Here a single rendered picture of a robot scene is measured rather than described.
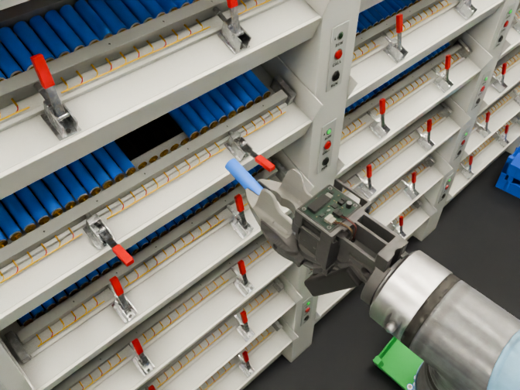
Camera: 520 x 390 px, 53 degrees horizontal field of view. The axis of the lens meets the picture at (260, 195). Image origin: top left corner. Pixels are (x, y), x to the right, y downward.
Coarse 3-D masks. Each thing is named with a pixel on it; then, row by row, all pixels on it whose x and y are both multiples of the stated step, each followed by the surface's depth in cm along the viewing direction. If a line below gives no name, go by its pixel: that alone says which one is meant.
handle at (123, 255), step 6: (102, 234) 73; (108, 234) 73; (108, 240) 72; (114, 240) 73; (114, 246) 72; (120, 246) 72; (114, 252) 72; (120, 252) 71; (126, 252) 71; (120, 258) 71; (126, 258) 70; (132, 258) 70; (126, 264) 70
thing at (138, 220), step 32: (288, 96) 93; (288, 128) 93; (224, 160) 86; (160, 192) 81; (192, 192) 82; (128, 224) 77; (160, 224) 82; (64, 256) 73; (96, 256) 74; (0, 288) 69; (32, 288) 70; (64, 288) 75; (0, 320) 67
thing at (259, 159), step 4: (244, 144) 85; (244, 148) 86; (248, 148) 86; (248, 152) 85; (252, 152) 85; (252, 156) 85; (256, 156) 85; (260, 156) 84; (256, 160) 84; (260, 160) 84; (264, 160) 84; (268, 160) 84; (260, 164) 84; (264, 164) 83; (268, 164) 83; (272, 164) 83; (268, 168) 83; (272, 168) 83
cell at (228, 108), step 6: (216, 90) 90; (210, 96) 90; (216, 96) 90; (222, 96) 90; (216, 102) 90; (222, 102) 89; (228, 102) 90; (222, 108) 89; (228, 108) 89; (228, 114) 89
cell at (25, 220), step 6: (6, 198) 72; (12, 198) 72; (6, 204) 72; (12, 204) 72; (18, 204) 72; (12, 210) 72; (18, 210) 72; (24, 210) 72; (12, 216) 72; (18, 216) 72; (24, 216) 72; (18, 222) 72; (24, 222) 71; (30, 222) 72; (24, 228) 72
